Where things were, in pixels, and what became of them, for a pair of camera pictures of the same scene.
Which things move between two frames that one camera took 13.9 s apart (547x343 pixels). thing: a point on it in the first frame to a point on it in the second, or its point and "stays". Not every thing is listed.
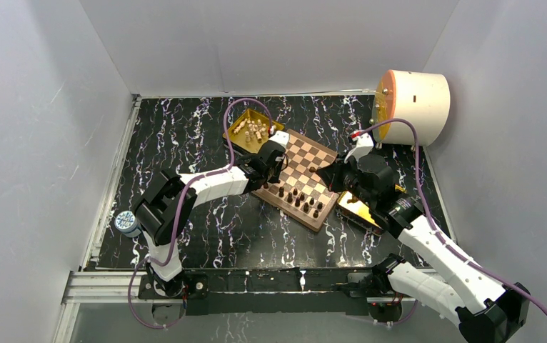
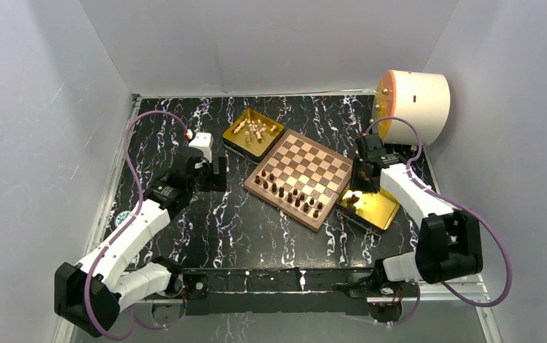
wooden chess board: x=299 y=195 stays
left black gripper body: x=273 y=175 to x=207 y=181
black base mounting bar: x=247 y=291 stays
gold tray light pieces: x=251 y=130 stays
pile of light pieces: x=256 y=128 stays
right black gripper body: x=344 y=178 to x=358 y=180
